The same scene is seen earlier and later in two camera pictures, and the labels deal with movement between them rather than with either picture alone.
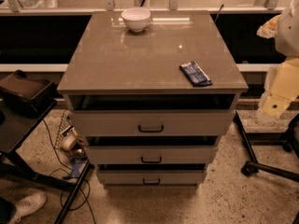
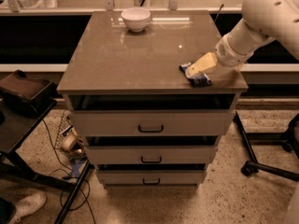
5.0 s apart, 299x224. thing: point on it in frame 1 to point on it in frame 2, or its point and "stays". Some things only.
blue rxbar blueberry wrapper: [195, 75] stays
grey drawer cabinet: [151, 91] stays
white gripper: [289, 35] to [226, 55]
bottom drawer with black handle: [151, 177] stays
